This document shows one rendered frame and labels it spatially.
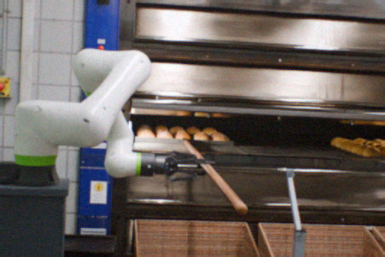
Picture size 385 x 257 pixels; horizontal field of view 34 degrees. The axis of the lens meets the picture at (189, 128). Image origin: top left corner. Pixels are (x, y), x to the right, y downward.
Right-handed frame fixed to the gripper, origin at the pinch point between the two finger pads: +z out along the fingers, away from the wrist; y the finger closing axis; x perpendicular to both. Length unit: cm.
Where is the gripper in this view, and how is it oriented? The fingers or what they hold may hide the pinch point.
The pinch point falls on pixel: (205, 167)
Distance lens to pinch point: 254.3
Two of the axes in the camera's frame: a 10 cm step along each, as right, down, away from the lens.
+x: 1.0, 0.8, -9.9
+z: 9.9, 0.5, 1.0
